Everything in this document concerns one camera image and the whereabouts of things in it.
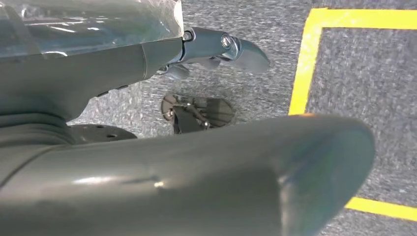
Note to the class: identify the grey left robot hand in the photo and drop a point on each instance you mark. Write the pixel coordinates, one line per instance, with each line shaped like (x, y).
(97, 65)

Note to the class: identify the yellow floor tape square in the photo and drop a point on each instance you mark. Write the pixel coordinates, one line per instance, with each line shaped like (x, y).
(311, 49)

